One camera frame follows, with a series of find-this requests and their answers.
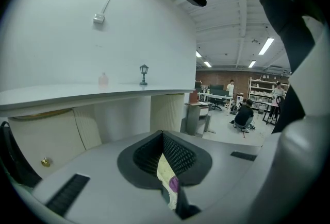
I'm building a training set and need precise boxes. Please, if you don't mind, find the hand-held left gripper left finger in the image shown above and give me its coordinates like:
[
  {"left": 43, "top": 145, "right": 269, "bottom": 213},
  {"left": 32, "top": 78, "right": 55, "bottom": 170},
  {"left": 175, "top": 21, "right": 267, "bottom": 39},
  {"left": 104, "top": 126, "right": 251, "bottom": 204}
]
[{"left": 117, "top": 130, "right": 163, "bottom": 190}]

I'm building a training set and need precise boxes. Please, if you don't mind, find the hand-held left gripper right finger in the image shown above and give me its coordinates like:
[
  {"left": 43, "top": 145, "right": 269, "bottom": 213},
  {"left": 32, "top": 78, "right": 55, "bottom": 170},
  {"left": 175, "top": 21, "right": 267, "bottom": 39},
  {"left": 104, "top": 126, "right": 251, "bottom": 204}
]
[{"left": 162, "top": 130, "right": 213, "bottom": 187}]

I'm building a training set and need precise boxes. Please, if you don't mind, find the white and purple cloth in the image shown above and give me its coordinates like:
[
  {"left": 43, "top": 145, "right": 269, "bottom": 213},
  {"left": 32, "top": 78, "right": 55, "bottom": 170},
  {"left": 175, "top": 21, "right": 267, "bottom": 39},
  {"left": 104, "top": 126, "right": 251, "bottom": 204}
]
[{"left": 156, "top": 152, "right": 180, "bottom": 211}]

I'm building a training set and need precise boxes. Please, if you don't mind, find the grey metal cabinet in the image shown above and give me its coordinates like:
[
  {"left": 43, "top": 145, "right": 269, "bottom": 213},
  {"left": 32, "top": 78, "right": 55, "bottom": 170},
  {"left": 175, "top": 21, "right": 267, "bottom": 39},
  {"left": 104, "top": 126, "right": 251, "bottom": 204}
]
[{"left": 185, "top": 102, "right": 210, "bottom": 137}]

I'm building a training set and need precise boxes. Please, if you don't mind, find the cream fluted column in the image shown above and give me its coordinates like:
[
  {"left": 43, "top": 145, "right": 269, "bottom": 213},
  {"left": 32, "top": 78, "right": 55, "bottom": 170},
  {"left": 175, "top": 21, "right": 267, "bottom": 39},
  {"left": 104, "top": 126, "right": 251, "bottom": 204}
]
[{"left": 150, "top": 93, "right": 186, "bottom": 133}]

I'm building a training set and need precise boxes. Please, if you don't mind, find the red-brown box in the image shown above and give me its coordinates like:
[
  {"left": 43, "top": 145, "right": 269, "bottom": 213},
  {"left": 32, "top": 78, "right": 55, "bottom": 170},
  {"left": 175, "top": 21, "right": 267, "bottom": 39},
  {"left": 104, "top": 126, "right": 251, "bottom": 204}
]
[{"left": 188, "top": 90, "right": 199, "bottom": 105}]

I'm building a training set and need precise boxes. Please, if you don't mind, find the black office chair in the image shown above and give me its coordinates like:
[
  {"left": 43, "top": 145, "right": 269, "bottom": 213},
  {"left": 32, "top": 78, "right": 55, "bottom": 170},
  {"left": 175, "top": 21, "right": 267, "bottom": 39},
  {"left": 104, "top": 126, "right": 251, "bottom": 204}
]
[{"left": 209, "top": 89, "right": 224, "bottom": 112}]

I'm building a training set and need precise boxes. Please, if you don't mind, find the white work table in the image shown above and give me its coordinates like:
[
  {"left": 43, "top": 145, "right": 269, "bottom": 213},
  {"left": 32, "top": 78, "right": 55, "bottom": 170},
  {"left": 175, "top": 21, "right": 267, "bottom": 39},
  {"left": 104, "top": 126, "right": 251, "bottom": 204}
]
[{"left": 197, "top": 92, "right": 234, "bottom": 108}]

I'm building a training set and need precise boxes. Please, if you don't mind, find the miniature dark street lamp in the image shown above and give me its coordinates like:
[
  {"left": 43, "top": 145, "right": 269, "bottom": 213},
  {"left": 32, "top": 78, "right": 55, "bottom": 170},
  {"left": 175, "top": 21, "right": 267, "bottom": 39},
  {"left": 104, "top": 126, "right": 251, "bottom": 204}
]
[{"left": 139, "top": 64, "right": 150, "bottom": 87}]

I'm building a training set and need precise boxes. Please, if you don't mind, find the small pink bottle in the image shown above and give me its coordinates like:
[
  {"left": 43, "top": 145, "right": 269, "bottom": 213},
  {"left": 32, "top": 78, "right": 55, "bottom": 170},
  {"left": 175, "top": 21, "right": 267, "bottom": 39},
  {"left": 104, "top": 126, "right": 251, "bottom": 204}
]
[{"left": 98, "top": 72, "right": 109, "bottom": 88}]

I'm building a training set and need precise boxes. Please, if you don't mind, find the white shelf board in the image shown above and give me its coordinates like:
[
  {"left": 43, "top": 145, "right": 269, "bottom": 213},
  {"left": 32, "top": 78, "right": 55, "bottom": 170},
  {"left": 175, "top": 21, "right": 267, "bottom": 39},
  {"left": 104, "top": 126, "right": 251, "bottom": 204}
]
[{"left": 0, "top": 83, "right": 196, "bottom": 118}]

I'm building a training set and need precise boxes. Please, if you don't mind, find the white storage rack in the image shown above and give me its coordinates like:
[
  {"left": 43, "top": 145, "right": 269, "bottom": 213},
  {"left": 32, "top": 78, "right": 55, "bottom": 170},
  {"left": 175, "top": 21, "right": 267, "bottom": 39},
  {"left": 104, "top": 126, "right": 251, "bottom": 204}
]
[{"left": 247, "top": 76, "right": 290, "bottom": 111}]

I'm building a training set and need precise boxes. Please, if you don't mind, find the cream cabinet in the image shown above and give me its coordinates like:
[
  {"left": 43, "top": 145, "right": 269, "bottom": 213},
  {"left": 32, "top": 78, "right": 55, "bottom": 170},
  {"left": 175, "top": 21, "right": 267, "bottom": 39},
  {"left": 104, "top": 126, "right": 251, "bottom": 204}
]
[{"left": 7, "top": 106, "right": 103, "bottom": 178}]

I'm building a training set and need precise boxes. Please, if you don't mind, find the black frame table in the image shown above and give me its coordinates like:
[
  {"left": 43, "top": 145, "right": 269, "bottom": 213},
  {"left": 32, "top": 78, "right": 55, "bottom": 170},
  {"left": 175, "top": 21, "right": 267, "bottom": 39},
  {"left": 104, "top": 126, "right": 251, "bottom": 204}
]
[{"left": 262, "top": 101, "right": 281, "bottom": 126}]

